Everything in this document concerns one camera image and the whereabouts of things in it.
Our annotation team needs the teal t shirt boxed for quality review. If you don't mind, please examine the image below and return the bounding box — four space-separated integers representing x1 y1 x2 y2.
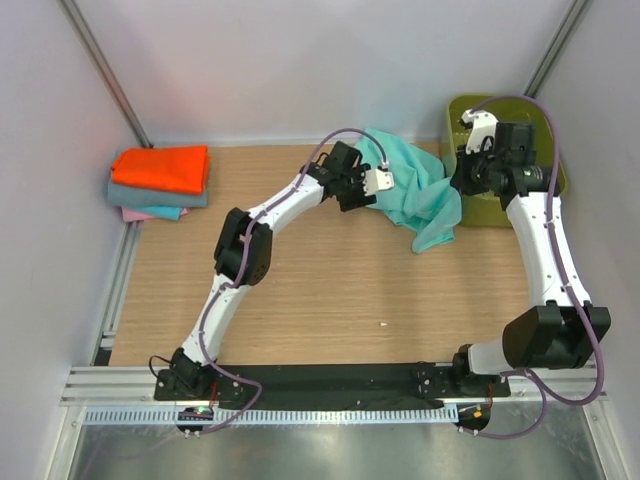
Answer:
356 128 462 254

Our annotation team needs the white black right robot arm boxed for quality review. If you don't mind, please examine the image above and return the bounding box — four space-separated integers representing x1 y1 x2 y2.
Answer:
451 110 611 402

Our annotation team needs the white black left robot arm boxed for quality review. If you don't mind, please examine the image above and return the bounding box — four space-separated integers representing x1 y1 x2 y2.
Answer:
154 141 394 401

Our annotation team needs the green plastic basket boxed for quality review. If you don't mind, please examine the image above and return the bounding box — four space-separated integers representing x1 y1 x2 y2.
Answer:
440 94 554 228

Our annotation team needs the orange folded t shirt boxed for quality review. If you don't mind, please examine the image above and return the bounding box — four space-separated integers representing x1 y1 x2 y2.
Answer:
111 145 210 195

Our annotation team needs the pink folded t shirt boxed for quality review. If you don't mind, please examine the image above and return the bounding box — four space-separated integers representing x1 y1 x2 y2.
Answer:
121 207 189 223

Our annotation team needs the grey folded t shirt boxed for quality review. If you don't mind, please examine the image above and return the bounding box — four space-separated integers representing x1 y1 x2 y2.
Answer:
106 180 208 209

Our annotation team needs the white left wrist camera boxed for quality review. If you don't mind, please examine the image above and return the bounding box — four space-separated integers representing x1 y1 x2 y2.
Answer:
362 168 395 197

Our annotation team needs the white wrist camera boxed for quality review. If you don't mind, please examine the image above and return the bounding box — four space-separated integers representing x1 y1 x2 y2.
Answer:
362 168 395 197
460 109 498 155

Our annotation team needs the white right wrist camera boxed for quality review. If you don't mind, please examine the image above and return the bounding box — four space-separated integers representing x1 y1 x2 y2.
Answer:
460 109 498 155

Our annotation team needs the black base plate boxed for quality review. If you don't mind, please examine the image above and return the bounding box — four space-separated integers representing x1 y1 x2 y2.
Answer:
152 363 512 414

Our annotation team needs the white slotted cable duct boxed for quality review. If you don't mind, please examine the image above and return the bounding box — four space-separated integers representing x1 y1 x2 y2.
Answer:
83 404 458 426

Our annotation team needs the aluminium frame rail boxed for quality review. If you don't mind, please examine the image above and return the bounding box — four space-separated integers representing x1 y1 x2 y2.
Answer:
59 362 609 407

